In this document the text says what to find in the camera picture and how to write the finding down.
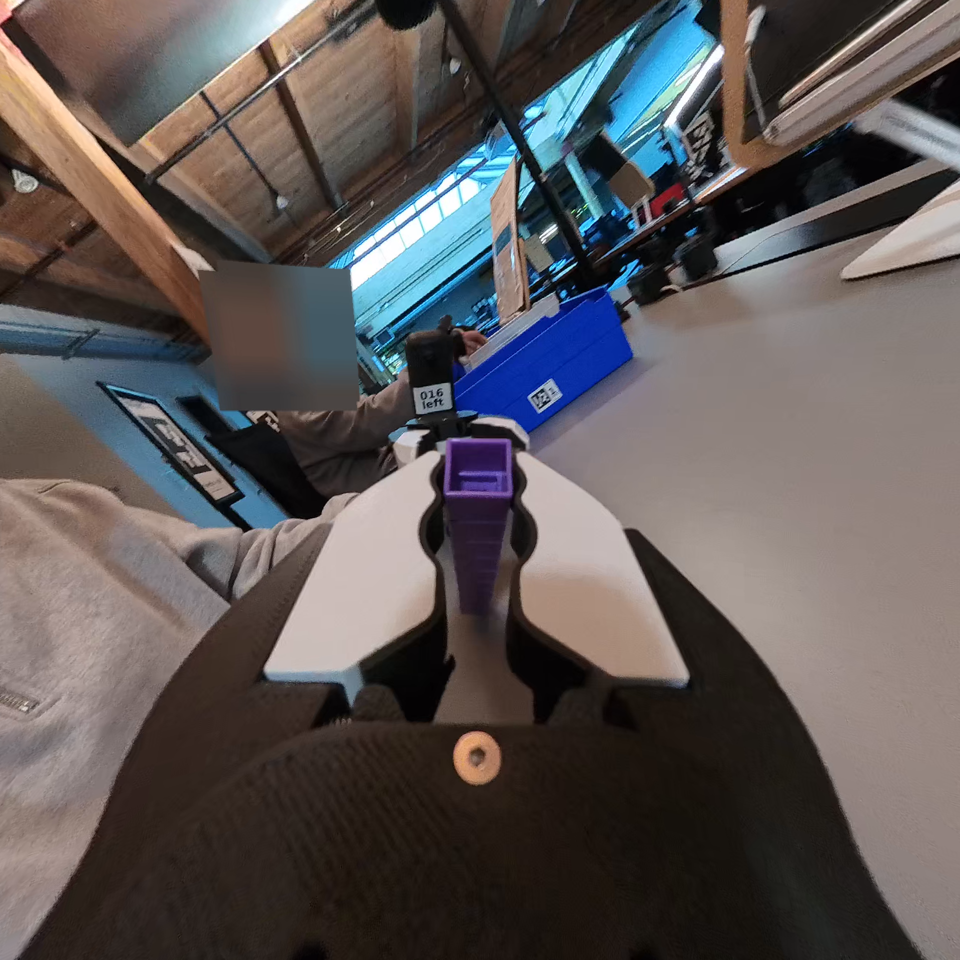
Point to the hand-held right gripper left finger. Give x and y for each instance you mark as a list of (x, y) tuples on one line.
[(360, 570)]

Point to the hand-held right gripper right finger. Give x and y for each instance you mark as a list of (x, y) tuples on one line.
[(592, 585)]

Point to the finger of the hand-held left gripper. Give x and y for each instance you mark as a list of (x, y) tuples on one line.
[(414, 448), (506, 431)]

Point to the purple segmented square tube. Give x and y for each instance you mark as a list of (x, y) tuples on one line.
[(478, 525)]

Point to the person's left forearm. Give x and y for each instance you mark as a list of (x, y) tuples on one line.
[(262, 540)]

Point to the blue plastic bin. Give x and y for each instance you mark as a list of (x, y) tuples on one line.
[(555, 352)]

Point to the white plastic tray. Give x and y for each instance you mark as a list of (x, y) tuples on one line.
[(525, 319)]

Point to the black chair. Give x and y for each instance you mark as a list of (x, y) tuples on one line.
[(262, 472)]

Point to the cardboard panel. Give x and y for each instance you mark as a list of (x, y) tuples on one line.
[(510, 240)]

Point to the black charger block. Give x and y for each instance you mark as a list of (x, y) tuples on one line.
[(649, 283), (696, 255)]

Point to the framed marker poster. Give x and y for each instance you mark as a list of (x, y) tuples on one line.
[(176, 446)]

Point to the black pole with disc top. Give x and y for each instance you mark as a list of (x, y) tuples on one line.
[(510, 112)]

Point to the distant display board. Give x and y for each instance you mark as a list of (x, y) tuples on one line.
[(626, 172)]

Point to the person's grey sweatshirt torso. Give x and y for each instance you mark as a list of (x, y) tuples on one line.
[(90, 675)]

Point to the black desk mat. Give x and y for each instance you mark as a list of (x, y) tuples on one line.
[(810, 232)]

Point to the wooden backing board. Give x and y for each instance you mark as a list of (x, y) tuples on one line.
[(731, 90)]

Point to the white display stand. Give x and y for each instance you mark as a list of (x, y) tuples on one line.
[(907, 240)]

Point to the black display panel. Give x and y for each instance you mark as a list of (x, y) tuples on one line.
[(840, 45)]

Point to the wall-mounted metal conduit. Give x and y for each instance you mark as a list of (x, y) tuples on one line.
[(90, 339)]

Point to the wooden support post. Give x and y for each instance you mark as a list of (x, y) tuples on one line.
[(97, 180)]

